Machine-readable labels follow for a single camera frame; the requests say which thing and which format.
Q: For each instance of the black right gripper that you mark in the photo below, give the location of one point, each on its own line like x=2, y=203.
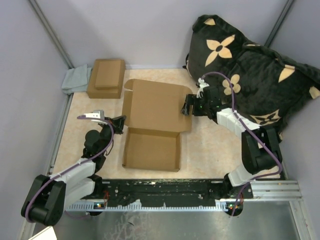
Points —
x=191, y=99

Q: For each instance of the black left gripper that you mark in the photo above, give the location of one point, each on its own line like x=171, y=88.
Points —
x=119, y=121

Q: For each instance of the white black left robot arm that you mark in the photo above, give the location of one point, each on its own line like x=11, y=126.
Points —
x=50, y=195

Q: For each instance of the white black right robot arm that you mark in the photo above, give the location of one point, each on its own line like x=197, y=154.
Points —
x=260, y=149

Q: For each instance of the large folded brown cardboard box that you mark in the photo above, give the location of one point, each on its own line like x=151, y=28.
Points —
x=94, y=93

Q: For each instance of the small folded brown cardboard box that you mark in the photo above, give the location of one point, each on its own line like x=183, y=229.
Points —
x=108, y=75

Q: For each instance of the light blue folded cloth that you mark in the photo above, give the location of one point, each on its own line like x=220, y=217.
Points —
x=76, y=80

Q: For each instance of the black plush flower-pattern pillow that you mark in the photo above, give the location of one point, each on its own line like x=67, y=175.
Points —
x=268, y=88

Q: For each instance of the white board corner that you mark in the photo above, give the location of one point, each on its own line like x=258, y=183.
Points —
x=46, y=234

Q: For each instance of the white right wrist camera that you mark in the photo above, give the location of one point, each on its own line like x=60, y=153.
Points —
x=201, y=84

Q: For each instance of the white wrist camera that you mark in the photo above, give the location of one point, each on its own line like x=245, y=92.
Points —
x=201, y=84
x=95, y=116

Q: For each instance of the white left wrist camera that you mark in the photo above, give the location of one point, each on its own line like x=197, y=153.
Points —
x=95, y=116

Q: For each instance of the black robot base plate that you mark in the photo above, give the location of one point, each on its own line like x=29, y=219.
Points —
x=164, y=192

